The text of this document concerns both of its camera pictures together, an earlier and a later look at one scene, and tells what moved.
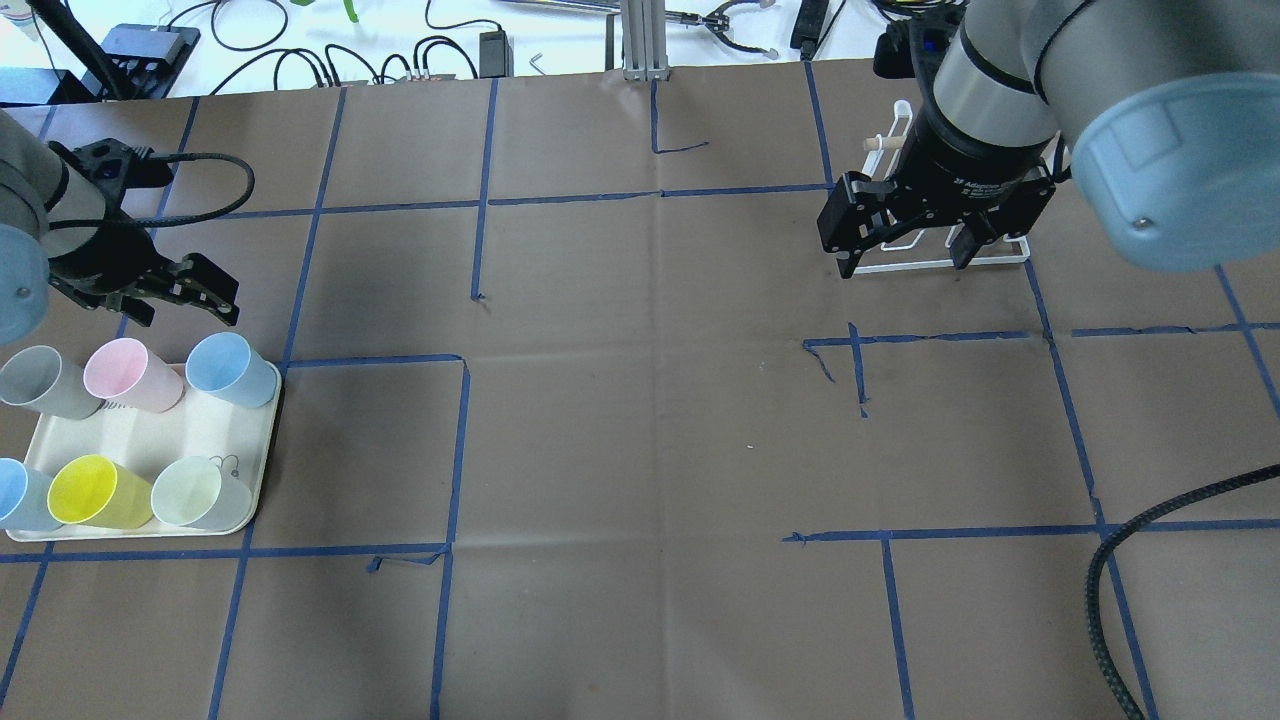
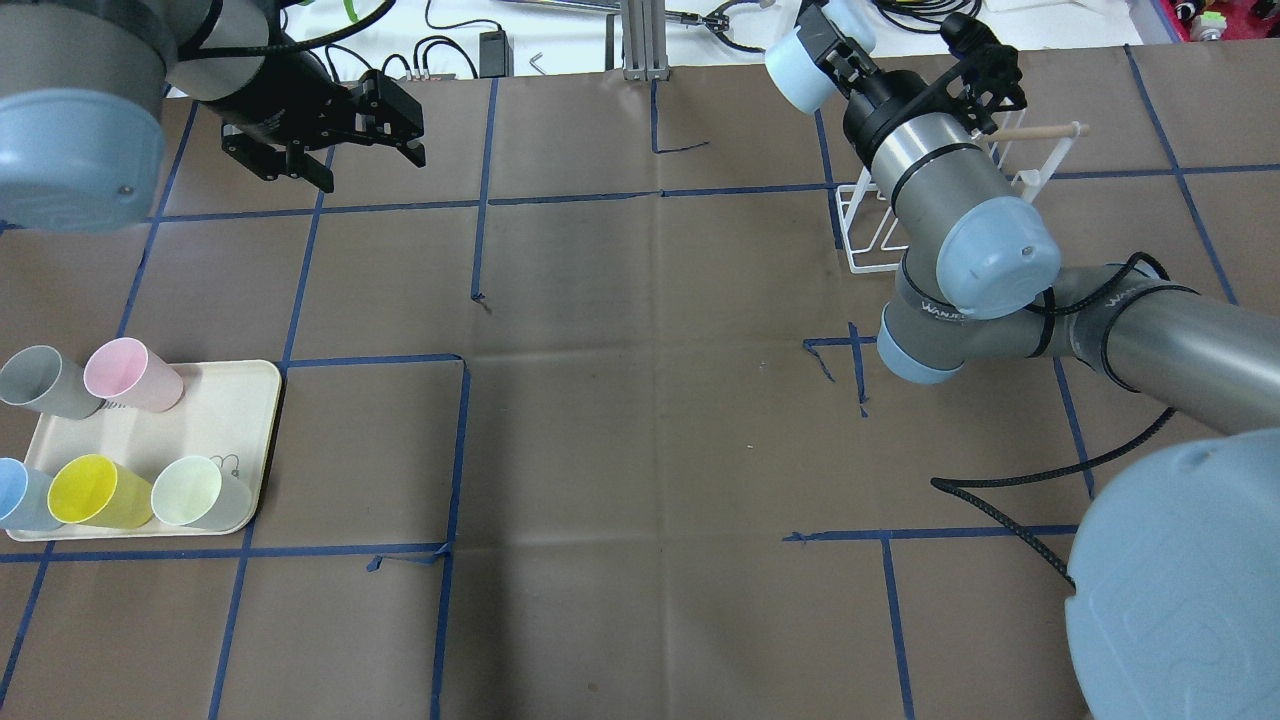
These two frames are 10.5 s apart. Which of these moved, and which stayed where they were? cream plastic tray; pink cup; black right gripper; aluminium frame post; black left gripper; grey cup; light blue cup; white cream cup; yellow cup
Moved: light blue cup; black right gripper; black left gripper
Stayed: grey cup; aluminium frame post; pink cup; cream plastic tray; white cream cup; yellow cup
